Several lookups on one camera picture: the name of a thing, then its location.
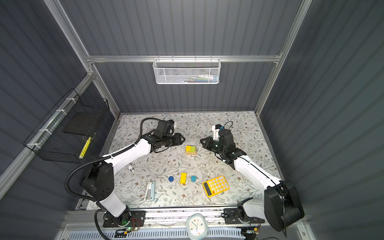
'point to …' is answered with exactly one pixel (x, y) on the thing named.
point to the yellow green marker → (84, 148)
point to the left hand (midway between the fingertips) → (183, 139)
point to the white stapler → (150, 192)
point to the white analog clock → (196, 227)
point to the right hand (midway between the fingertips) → (201, 141)
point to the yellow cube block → (188, 148)
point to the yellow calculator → (215, 186)
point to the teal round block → (193, 178)
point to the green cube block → (193, 148)
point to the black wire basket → (65, 134)
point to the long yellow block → (183, 178)
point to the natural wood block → (193, 153)
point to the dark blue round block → (171, 179)
